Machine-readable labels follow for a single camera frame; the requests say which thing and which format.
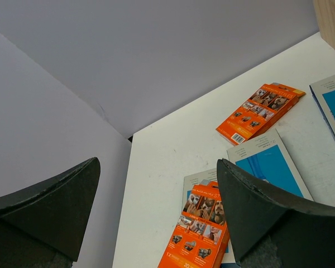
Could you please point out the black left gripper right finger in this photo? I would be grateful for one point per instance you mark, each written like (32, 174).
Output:
(270, 227)

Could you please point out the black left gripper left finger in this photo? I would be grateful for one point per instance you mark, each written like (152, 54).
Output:
(43, 225)

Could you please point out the wooden shelf unit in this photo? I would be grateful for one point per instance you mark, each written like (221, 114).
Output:
(325, 14)

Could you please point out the orange styler box left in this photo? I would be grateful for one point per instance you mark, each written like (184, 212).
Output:
(201, 236)

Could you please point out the orange styler box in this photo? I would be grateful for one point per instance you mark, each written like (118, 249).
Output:
(260, 112)
(201, 236)

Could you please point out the Harry's razor box middle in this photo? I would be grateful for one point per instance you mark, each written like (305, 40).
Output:
(267, 158)

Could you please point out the Harry's razor box left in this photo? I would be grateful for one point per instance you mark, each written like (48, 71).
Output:
(204, 178)

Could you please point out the orange styler box back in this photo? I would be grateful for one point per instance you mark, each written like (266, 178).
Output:
(260, 112)

